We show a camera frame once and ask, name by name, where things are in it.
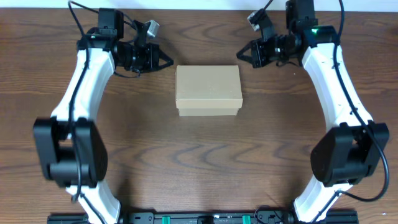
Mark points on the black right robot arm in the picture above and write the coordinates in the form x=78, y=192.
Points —
x=353, y=145

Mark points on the cardboard box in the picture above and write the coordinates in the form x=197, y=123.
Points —
x=208, y=90

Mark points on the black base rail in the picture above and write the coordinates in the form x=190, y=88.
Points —
x=217, y=217

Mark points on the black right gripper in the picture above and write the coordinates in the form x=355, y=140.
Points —
x=258, y=60

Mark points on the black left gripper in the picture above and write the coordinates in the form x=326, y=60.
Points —
x=151, y=52

